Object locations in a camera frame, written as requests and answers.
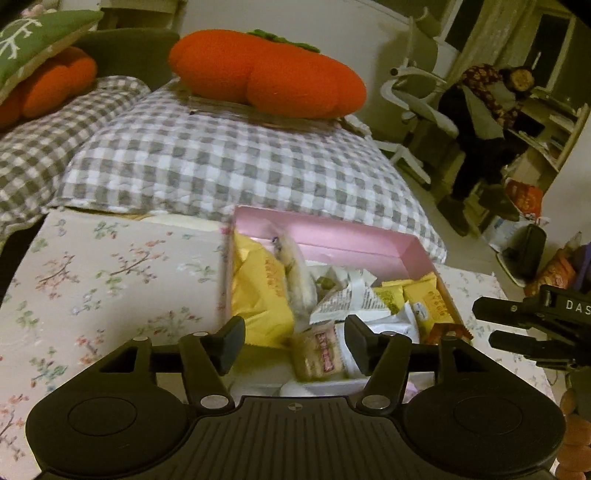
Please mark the orange-red bag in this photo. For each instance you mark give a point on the orange-red bag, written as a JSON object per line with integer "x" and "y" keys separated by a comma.
{"x": 524, "y": 198}

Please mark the white shelf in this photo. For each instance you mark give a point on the white shelf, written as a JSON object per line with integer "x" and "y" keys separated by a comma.
{"x": 549, "y": 124}

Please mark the black bag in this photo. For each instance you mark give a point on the black bag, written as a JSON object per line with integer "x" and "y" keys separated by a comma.
{"x": 526, "y": 251}

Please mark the small yellow snack packet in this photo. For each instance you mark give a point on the small yellow snack packet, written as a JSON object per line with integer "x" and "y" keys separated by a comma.
{"x": 429, "y": 304}

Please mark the light curtain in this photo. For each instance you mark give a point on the light curtain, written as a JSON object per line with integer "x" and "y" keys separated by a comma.
{"x": 496, "y": 32}

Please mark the green snowflake pillow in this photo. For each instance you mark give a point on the green snowflake pillow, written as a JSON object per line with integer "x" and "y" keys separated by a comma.
{"x": 37, "y": 41}

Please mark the large yellow snack packet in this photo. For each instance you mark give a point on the large yellow snack packet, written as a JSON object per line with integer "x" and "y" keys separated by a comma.
{"x": 261, "y": 295}

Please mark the white office chair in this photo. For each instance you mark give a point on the white office chair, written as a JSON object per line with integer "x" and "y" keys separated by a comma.
{"x": 415, "y": 78}

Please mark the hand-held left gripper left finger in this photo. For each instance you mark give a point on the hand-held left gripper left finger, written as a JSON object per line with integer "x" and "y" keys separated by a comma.
{"x": 233, "y": 341}

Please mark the grey checked cushion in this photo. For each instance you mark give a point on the grey checked cushion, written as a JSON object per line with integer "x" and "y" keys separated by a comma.
{"x": 231, "y": 166}

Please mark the person's right hand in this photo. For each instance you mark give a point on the person's right hand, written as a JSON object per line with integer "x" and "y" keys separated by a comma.
{"x": 577, "y": 438}

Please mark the clear white snack packet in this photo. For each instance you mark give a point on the clear white snack packet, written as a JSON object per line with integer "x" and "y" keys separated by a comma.
{"x": 295, "y": 277}

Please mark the large orange pumpkin cushion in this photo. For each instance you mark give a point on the large orange pumpkin cushion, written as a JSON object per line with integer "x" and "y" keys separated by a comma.
{"x": 268, "y": 69}

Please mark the orange patterned packet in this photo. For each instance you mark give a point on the orange patterned packet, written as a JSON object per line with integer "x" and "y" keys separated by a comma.
{"x": 554, "y": 274}

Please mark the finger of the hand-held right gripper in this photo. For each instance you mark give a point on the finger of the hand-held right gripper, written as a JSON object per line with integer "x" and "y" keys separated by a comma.
{"x": 521, "y": 346}
{"x": 503, "y": 311}

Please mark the pink cardboard box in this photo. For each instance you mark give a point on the pink cardboard box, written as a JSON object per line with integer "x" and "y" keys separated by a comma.
{"x": 351, "y": 235}

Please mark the dark green sofa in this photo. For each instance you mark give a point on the dark green sofa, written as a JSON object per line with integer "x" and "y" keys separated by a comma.
{"x": 134, "y": 50}

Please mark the small clear red-print packet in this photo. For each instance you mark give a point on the small clear red-print packet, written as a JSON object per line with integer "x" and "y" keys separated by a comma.
{"x": 318, "y": 357}

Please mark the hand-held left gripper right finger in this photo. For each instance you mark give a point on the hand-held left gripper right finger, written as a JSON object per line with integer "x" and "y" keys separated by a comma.
{"x": 358, "y": 344}

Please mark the red snack packet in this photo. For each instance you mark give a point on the red snack packet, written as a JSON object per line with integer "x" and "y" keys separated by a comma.
{"x": 450, "y": 333}

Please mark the small orange pumpkin cushion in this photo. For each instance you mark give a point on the small orange pumpkin cushion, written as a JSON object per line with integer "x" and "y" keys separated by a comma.
{"x": 51, "y": 87}

